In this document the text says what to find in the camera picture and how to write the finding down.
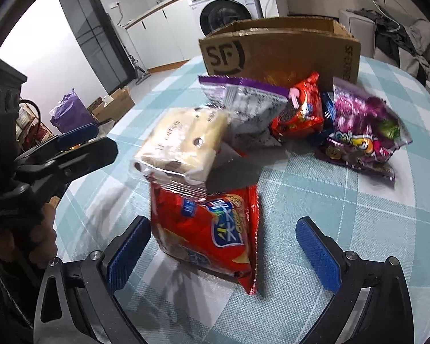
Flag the grey cushion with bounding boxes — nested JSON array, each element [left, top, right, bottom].
[[398, 18, 430, 76]]

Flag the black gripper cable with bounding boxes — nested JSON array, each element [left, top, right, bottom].
[[19, 98, 40, 122]]

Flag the stick vacuum cleaner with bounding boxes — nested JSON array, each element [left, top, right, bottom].
[[116, 7, 152, 86]]

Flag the large red chips packet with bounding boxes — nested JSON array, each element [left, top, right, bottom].
[[150, 183, 260, 296]]

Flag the purple and white snack packet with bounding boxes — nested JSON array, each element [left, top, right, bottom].
[[198, 75, 290, 147]]

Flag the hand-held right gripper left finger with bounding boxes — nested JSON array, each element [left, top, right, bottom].
[[34, 216, 153, 344]]

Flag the blue biscuit packet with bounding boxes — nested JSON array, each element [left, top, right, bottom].
[[308, 91, 335, 147]]

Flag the purple candy packet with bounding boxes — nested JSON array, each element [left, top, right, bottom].
[[314, 76, 413, 185]]

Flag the white charging cable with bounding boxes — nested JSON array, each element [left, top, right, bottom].
[[369, 0, 402, 31]]

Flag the white washing machine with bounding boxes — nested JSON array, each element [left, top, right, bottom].
[[186, 0, 264, 40]]

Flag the open cardboard box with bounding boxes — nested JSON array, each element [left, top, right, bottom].
[[87, 86, 136, 124]]

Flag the white counter cabinets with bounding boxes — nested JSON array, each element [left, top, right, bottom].
[[125, 0, 194, 72]]

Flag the person's left hand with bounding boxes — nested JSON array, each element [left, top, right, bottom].
[[0, 196, 60, 271]]

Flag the dark clothes pile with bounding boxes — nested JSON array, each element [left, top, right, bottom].
[[358, 7, 421, 58]]

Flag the brown cardboard box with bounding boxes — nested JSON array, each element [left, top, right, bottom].
[[199, 16, 361, 92]]

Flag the small red snack packet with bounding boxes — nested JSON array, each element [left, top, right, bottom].
[[269, 72, 325, 137]]

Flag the checked teal tablecloth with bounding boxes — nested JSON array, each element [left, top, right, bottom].
[[54, 55, 430, 344]]

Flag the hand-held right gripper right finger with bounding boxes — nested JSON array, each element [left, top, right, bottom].
[[296, 216, 414, 344]]

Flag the beige sofa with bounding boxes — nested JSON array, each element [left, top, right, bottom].
[[339, 7, 430, 112]]

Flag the dark glass door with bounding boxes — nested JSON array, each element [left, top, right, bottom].
[[55, 0, 135, 95]]

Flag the cream biscuit packet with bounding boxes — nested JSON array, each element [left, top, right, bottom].
[[129, 107, 233, 201]]

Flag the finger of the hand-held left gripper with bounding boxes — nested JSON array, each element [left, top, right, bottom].
[[16, 123, 100, 165], [12, 137, 120, 187]]

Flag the purple plastic bag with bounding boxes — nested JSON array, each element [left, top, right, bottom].
[[49, 88, 95, 135]]

